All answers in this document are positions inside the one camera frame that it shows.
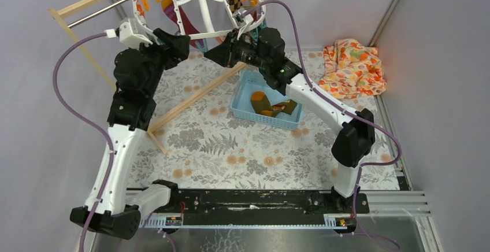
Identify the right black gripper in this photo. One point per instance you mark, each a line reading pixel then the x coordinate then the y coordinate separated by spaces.
pixel 221 54

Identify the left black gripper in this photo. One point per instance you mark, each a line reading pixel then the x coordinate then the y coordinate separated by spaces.
pixel 164 47

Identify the olive orange sock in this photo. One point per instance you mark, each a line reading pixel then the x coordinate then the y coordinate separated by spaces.
pixel 261 105

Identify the white plastic clip hanger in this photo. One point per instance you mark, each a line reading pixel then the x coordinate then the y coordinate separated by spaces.
pixel 200 19

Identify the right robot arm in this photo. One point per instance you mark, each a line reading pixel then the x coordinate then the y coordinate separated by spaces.
pixel 355 135

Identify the argyle brown sock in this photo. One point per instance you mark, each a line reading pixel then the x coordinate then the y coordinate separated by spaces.
pixel 234 5

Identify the light blue plastic basket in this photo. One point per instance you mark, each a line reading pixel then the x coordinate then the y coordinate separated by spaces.
pixel 241 107

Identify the metal rack rod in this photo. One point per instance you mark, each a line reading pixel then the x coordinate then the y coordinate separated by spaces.
pixel 122 3

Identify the floral table mat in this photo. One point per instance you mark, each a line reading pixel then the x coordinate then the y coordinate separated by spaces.
pixel 209 148

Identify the orange floral cloth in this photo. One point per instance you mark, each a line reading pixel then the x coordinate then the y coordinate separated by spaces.
pixel 352 70

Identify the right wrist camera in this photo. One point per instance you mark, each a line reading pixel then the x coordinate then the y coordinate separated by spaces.
pixel 243 21

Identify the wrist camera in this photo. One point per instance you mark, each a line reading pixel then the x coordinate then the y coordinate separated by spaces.
pixel 243 21
pixel 132 33

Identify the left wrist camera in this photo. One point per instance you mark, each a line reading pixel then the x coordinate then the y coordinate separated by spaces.
pixel 132 33

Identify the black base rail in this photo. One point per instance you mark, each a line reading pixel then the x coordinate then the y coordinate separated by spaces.
pixel 200 208

